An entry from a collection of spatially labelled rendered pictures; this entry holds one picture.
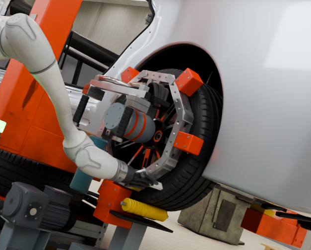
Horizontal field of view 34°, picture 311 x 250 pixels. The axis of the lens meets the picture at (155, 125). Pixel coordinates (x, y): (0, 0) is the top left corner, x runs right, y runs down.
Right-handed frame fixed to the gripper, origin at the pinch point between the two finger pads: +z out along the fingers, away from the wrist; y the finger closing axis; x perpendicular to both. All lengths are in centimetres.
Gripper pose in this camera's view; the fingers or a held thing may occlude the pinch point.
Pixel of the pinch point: (155, 184)
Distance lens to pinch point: 218.2
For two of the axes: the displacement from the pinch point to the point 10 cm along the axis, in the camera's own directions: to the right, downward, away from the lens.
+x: -1.9, -7.9, 5.9
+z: 6.8, 3.2, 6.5
